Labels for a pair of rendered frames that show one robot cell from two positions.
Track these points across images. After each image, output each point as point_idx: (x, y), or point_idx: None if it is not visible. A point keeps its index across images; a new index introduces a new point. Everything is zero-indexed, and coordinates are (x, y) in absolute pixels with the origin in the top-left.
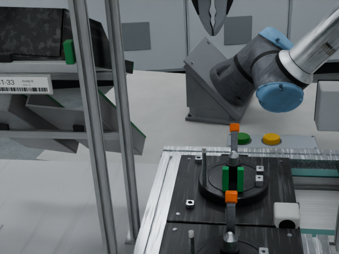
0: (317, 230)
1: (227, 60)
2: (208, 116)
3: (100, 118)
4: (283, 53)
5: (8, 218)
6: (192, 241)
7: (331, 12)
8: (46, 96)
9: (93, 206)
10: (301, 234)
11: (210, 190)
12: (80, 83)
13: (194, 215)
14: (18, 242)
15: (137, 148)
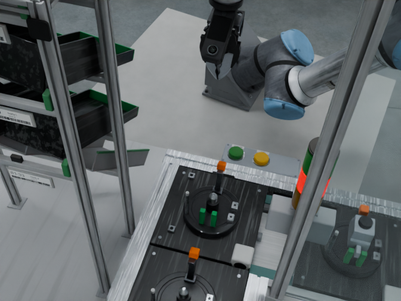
0: (264, 269)
1: (249, 49)
2: (222, 97)
3: (91, 205)
4: (293, 73)
5: (32, 191)
6: (153, 295)
7: (341, 55)
8: None
9: (102, 190)
10: (249, 274)
11: (190, 220)
12: (74, 189)
13: (172, 240)
14: (38, 219)
15: (139, 163)
